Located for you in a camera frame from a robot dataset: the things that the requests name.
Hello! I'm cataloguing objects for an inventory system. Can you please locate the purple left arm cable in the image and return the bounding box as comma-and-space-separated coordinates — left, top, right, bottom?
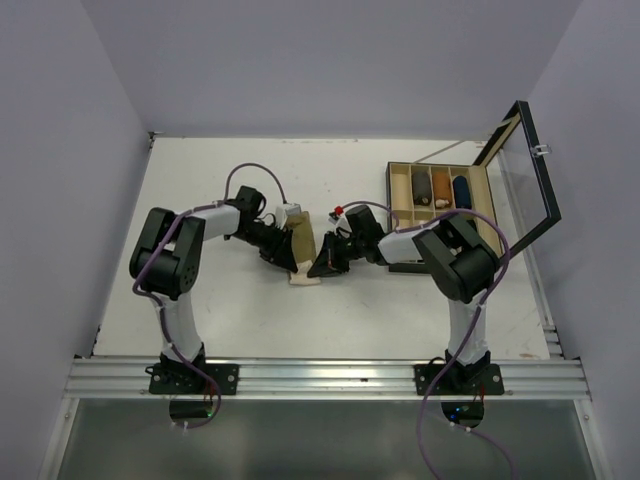
131, 163, 287, 431

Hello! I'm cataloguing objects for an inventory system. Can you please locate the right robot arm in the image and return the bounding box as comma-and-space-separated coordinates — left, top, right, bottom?
307, 204, 503, 395

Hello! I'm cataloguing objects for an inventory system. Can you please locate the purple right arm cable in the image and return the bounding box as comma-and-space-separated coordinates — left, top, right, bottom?
339, 201, 519, 480

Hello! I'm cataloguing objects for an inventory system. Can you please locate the rolled navy underwear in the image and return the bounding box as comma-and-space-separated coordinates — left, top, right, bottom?
452, 175, 473, 210

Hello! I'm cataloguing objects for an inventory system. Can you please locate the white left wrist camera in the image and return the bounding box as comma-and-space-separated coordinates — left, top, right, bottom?
275, 203, 302, 228

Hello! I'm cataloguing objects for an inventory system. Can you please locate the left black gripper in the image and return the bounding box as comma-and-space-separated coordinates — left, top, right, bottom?
235, 220, 297, 271

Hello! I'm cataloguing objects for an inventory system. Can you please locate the khaki underwear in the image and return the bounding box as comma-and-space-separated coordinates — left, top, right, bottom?
286, 211, 321, 286

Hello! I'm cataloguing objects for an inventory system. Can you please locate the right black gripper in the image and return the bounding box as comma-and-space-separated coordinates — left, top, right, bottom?
307, 229, 365, 276

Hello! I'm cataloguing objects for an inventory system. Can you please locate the rolled orange underwear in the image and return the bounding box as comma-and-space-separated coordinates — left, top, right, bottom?
432, 171, 453, 209

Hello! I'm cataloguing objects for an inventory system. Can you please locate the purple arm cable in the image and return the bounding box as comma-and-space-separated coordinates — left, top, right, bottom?
339, 201, 519, 480
131, 163, 287, 431

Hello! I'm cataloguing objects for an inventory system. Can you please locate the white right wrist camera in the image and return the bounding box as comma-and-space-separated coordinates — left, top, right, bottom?
328, 205, 348, 228

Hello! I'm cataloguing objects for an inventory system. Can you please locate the black compartment storage box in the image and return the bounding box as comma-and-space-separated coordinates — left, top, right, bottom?
386, 100, 561, 256

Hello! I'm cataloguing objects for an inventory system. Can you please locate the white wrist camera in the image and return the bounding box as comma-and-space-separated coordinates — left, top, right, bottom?
328, 205, 348, 228
275, 203, 302, 228

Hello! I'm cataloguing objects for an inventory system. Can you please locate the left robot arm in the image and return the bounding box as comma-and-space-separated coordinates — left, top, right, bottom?
129, 186, 298, 398

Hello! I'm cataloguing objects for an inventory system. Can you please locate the aluminium mounting rail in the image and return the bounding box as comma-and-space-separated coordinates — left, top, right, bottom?
63, 357, 590, 401

